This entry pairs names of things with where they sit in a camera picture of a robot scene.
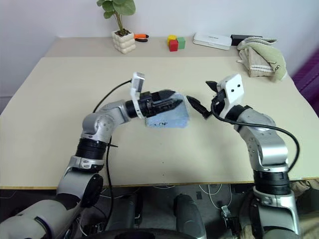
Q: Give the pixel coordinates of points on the red cube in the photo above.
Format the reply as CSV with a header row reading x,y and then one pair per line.
x,y
173,46

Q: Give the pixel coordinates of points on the small black block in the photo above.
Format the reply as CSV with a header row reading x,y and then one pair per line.
x,y
199,195

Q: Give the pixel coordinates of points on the light blue towel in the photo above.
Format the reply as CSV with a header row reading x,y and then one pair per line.
x,y
172,119

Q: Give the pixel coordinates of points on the black rounded leg cover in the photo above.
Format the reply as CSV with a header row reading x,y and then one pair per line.
x,y
189,214

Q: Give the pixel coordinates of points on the yellow cube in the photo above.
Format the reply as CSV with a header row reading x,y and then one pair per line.
x,y
171,37

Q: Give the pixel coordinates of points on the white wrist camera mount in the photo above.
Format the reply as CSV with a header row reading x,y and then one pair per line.
x,y
233,87
138,81

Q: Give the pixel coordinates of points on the dark grey rounded leg cover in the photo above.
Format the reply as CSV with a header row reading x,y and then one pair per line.
x,y
124,211

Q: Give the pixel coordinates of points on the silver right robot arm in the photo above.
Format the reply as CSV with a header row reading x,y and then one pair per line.
x,y
271,149

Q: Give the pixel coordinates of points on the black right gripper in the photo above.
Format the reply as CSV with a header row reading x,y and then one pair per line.
x,y
218,104

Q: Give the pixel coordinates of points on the green cube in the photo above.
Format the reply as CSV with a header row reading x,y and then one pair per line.
x,y
181,43

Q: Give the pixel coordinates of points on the white bubbled plant pot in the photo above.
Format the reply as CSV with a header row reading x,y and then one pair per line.
x,y
123,41

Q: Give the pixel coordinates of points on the black curved base rim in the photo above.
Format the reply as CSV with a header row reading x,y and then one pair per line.
x,y
139,234

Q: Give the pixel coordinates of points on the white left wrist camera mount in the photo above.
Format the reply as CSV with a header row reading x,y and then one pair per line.
x,y
138,81

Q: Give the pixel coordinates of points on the flat white box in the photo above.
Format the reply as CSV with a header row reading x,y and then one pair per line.
x,y
211,41

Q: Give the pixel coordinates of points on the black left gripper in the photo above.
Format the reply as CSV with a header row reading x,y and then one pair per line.
x,y
149,107

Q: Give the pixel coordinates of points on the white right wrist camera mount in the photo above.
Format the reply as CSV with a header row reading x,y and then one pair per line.
x,y
233,87

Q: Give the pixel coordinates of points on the small metal clamp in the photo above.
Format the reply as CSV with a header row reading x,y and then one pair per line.
x,y
225,212

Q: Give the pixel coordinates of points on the long dark box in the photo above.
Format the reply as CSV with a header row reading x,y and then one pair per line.
x,y
236,38

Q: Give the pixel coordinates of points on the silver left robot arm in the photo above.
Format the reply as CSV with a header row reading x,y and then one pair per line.
x,y
107,119

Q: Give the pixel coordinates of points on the green leafy plant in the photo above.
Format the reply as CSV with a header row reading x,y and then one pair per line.
x,y
117,8

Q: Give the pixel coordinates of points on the green and beige towels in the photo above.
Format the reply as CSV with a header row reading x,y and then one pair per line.
x,y
274,54

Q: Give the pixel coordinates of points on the person's purple garment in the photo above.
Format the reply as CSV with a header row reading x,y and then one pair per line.
x,y
309,74

